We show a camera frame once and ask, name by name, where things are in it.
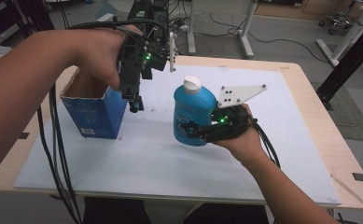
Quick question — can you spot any white table mat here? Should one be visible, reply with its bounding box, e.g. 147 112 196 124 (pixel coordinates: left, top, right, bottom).
12 63 342 206

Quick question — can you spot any light wooden table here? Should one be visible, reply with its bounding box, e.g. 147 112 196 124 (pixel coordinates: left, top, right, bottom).
0 54 363 212

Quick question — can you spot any office chair wheel base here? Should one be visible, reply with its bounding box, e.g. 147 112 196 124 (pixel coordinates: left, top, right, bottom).
317 11 356 35

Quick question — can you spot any slim white desk leg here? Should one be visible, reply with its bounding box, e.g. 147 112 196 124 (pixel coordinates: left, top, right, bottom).
186 0 198 56

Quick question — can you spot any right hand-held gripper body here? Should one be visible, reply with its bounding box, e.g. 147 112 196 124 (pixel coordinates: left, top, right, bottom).
200 83 268 145

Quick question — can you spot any thin wooden stick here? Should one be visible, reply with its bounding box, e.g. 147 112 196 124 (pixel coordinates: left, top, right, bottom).
328 173 363 205

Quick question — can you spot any black computer tower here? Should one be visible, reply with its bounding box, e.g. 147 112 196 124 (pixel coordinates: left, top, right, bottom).
128 0 170 36

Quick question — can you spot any left gripper black cable bundle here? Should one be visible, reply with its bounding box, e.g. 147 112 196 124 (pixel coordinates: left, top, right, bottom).
36 18 169 224

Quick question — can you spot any wide white desk leg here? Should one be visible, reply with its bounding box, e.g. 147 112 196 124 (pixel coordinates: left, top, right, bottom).
237 0 258 60

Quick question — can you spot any slanted white desk leg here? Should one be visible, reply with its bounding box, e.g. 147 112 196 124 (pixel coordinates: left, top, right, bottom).
314 0 363 68

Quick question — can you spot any person's right hand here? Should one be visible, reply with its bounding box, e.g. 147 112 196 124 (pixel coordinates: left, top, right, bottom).
212 103 265 164

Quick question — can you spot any black floor cable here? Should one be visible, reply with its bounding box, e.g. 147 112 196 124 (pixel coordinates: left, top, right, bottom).
208 12 332 65

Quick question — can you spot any blue bottle with white cap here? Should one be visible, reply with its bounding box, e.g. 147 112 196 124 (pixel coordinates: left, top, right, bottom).
173 75 218 147

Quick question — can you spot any grey floor mat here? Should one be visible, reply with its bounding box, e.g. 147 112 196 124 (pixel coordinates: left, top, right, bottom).
310 81 363 144

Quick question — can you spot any blue cardboard box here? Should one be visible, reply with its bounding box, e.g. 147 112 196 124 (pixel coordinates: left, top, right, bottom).
60 67 130 140

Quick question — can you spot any dark metal rack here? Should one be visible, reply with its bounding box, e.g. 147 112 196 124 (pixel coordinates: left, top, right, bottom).
0 0 56 46

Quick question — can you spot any person's left hand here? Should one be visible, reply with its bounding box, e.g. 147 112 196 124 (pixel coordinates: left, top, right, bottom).
71 23 144 91

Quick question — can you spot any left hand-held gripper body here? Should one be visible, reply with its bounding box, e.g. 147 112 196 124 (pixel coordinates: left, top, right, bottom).
118 31 179 103

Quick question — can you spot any black metal post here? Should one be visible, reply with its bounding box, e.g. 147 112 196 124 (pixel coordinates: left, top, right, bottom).
314 21 363 110

